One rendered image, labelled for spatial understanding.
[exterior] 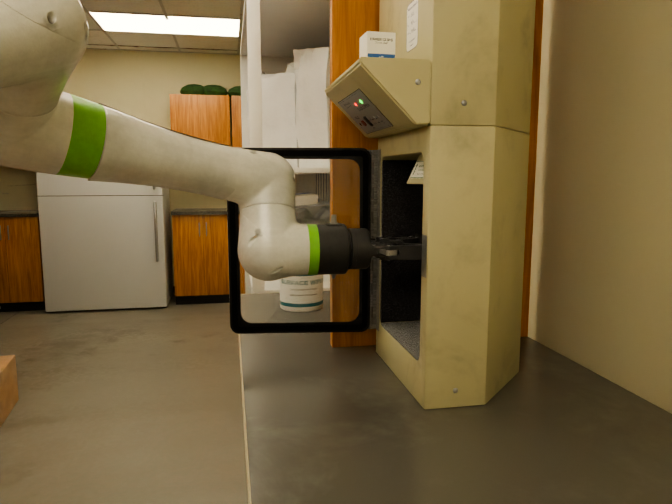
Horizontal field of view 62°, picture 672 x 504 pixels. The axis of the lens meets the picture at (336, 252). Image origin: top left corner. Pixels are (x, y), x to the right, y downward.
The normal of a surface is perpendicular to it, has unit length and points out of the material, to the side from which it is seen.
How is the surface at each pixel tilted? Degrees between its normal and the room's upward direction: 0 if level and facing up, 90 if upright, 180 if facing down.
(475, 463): 0
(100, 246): 90
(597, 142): 90
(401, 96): 90
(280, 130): 91
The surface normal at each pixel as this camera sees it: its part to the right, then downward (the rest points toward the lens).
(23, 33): 0.90, 0.15
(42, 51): 0.86, 0.47
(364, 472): 0.00, -0.99
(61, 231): 0.18, 0.13
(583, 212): -0.98, 0.03
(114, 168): 0.44, 0.74
